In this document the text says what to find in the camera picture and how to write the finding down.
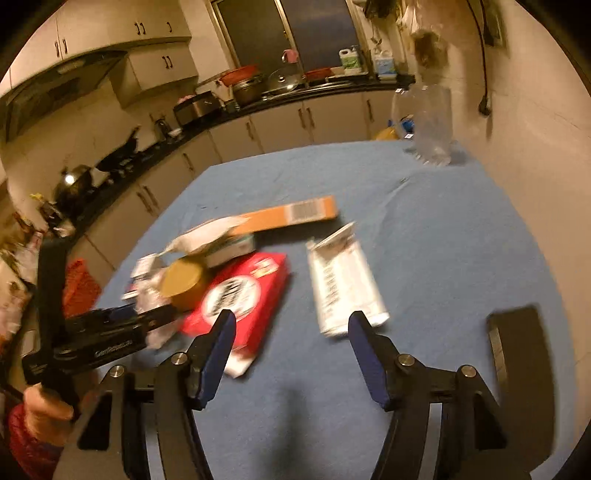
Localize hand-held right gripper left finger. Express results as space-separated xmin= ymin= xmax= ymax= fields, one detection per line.
xmin=55 ymin=309 xmax=237 ymax=480

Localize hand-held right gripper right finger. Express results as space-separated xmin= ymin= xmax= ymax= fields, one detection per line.
xmin=347 ymin=311 xmax=532 ymax=480

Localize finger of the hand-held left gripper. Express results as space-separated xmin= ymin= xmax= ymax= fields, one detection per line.
xmin=134 ymin=305 xmax=181 ymax=330

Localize clear plastic wrapper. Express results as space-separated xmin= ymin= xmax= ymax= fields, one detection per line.
xmin=122 ymin=272 xmax=185 ymax=349

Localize yellow round container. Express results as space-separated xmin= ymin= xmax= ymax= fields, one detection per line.
xmin=159 ymin=257 xmax=208 ymax=311

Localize small white printed wrapper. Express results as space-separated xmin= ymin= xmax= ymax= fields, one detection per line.
xmin=131 ymin=253 xmax=164 ymax=280

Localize red plastic basket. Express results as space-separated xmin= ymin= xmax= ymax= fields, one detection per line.
xmin=62 ymin=258 xmax=102 ymax=319

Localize red and white snack packet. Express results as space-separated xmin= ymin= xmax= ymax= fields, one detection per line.
xmin=180 ymin=251 xmax=291 ymax=379

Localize white printed packet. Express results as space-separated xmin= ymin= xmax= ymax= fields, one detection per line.
xmin=305 ymin=222 xmax=391 ymax=340

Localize orange cardboard box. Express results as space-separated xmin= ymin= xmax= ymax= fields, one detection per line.
xmin=233 ymin=195 xmax=340 ymax=236

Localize person's left forearm red sleeve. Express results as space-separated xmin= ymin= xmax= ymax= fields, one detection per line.
xmin=7 ymin=404 xmax=61 ymax=480

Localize person's left hand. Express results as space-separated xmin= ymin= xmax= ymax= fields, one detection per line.
xmin=22 ymin=385 xmax=77 ymax=446

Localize plastic bags pile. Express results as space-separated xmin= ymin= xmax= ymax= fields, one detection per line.
xmin=0 ymin=194 xmax=75 ymax=324

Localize blue tablecloth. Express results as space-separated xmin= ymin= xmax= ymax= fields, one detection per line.
xmin=76 ymin=138 xmax=578 ymax=480

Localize black rectangular object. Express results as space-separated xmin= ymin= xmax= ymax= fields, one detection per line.
xmin=487 ymin=305 xmax=557 ymax=472

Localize dark cooking pot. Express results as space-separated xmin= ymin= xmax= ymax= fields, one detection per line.
xmin=53 ymin=164 xmax=100 ymax=217

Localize black wok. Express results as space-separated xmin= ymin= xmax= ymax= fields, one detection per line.
xmin=95 ymin=126 xmax=141 ymax=174

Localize silver countertop appliance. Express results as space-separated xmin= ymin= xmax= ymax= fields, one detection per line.
xmin=173 ymin=91 xmax=222 ymax=127

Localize lower kitchen cabinets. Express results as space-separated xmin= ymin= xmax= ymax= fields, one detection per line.
xmin=69 ymin=90 xmax=402 ymax=278

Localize kitchen cabinets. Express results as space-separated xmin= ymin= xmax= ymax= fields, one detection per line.
xmin=69 ymin=90 xmax=402 ymax=278
xmin=9 ymin=0 xmax=199 ymax=104

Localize clear glass pitcher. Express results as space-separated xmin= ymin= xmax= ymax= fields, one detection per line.
xmin=392 ymin=84 xmax=455 ymax=167

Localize steel stock pot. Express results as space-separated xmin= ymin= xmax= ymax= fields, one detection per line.
xmin=231 ymin=78 xmax=266 ymax=106

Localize black kitchen countertop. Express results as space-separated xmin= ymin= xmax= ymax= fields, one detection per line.
xmin=46 ymin=74 xmax=416 ymax=241

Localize range hood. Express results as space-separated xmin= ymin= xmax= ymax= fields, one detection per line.
xmin=4 ymin=50 xmax=127 ymax=144

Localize large red basin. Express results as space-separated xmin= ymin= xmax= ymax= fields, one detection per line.
xmin=219 ymin=65 xmax=259 ymax=86

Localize glass pot lid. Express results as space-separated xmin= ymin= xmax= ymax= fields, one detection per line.
xmin=266 ymin=68 xmax=303 ymax=95

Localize upper kitchen cabinets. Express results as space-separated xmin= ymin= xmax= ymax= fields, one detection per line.
xmin=9 ymin=0 xmax=199 ymax=104

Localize blue label plastic jug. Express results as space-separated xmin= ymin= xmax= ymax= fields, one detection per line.
xmin=372 ymin=46 xmax=398 ymax=77

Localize green label detergent jug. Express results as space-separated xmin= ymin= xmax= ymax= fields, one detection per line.
xmin=338 ymin=45 xmax=363 ymax=75

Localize kitchen window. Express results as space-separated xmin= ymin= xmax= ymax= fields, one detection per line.
xmin=210 ymin=0 xmax=365 ymax=79

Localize hanging white plastic bag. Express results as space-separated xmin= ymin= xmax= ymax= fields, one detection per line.
xmin=396 ymin=0 xmax=423 ymax=31

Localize black power cable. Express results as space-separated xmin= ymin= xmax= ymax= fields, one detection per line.
xmin=465 ymin=0 xmax=494 ymax=116

